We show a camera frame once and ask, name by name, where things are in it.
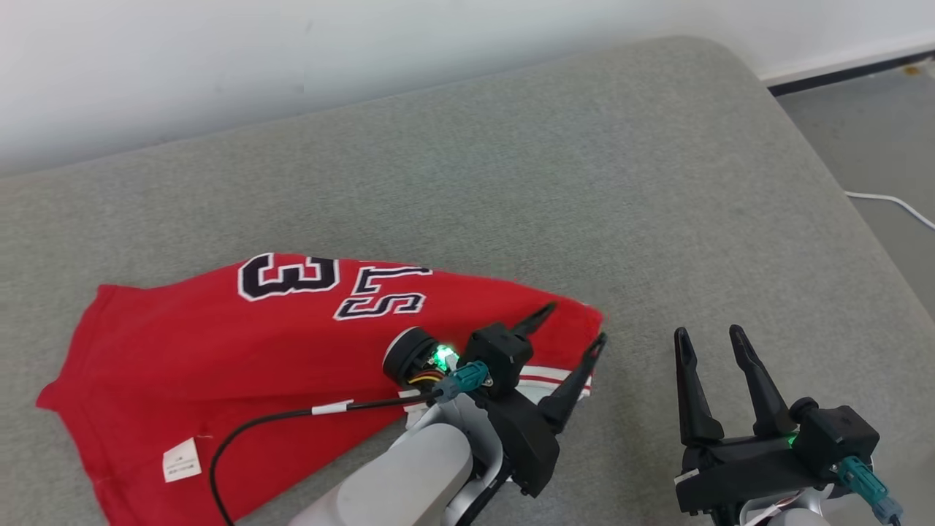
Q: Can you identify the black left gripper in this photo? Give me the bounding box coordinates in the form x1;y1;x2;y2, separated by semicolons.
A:
478;302;608;498

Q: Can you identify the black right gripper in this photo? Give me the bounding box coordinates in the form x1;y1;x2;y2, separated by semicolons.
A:
673;325;841;514

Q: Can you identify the red number 23 jersey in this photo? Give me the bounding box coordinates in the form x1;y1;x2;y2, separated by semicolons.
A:
37;252;607;526

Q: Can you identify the black cable teal right plug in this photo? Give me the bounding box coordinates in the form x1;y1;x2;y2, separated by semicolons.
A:
839;457;904;526

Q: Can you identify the black cable teal plug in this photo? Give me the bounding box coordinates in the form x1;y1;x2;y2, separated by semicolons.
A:
839;457;904;526
210;362;489;526

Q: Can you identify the white floor cable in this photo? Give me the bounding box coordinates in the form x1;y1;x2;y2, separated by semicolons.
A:
845;191;935;231

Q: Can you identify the black cable teal left plug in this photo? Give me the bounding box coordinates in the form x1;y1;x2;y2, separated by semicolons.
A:
210;362;489;526

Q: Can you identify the white black wall baseboard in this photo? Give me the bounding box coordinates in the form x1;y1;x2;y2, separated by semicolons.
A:
760;31;935;96

